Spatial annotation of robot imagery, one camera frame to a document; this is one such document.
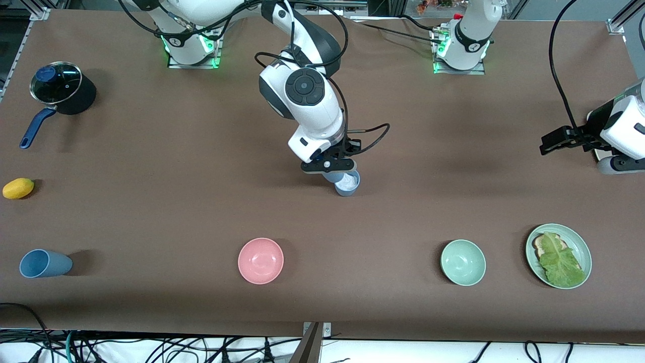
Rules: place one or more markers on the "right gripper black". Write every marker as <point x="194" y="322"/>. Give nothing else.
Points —
<point x="348" y="147"/>

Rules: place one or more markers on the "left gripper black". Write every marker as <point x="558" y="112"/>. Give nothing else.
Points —
<point x="580" y="135"/>

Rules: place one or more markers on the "blue cup holding tissue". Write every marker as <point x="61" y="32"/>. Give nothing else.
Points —
<point x="347" y="192"/>

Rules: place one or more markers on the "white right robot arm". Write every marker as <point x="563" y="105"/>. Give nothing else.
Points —
<point x="312" y="111"/>

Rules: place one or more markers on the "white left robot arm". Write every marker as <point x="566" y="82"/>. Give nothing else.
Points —
<point x="473" y="35"/>

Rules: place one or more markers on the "crumpled white tissue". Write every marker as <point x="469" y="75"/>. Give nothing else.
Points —
<point x="348" y="184"/>

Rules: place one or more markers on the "toast slice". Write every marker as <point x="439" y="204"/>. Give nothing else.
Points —
<point x="540" y="246"/>

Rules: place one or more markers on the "green plate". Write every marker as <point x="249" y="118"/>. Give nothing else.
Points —
<point x="583" y="247"/>

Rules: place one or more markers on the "green lettuce leaf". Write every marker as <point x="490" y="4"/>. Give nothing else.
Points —
<point x="562" y="264"/>

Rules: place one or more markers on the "pink bowl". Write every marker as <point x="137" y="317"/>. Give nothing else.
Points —
<point x="260" y="260"/>

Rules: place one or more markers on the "white power strip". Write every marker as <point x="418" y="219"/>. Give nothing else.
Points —
<point x="330" y="6"/>

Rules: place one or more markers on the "mint green bowl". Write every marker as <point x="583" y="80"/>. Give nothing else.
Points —
<point x="463" y="262"/>

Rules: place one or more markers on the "grey slanted beam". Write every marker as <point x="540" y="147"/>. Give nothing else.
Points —
<point x="307" y="350"/>

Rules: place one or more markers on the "glass lid blue knob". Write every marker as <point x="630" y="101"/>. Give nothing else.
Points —
<point x="58" y="83"/>

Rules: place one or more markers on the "yellow lemon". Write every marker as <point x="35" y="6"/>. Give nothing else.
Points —
<point x="18" y="188"/>

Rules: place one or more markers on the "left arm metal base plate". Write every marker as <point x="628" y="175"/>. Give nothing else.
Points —
<point x="458" y="72"/>

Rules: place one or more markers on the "aluminium frame profile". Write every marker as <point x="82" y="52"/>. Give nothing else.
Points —
<point x="616" y="25"/>
<point x="20" y="50"/>

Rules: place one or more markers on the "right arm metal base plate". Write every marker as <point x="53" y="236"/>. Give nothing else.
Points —
<point x="194" y="66"/>

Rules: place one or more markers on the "small metal bracket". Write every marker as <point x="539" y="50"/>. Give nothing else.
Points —
<point x="327" y="330"/>

